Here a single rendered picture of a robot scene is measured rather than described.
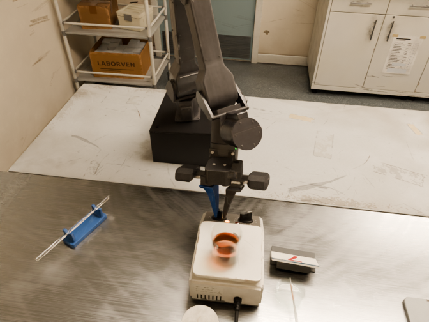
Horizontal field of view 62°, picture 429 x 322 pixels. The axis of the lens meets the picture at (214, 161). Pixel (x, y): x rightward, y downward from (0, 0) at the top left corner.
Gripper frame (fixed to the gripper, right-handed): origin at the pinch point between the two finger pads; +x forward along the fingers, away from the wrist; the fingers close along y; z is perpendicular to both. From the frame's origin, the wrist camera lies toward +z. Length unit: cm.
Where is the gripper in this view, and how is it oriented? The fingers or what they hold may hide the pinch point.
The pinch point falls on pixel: (221, 201)
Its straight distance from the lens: 73.6
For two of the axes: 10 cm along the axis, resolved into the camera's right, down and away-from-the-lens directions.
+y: 9.7, 1.0, -2.3
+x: -0.6, 9.8, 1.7
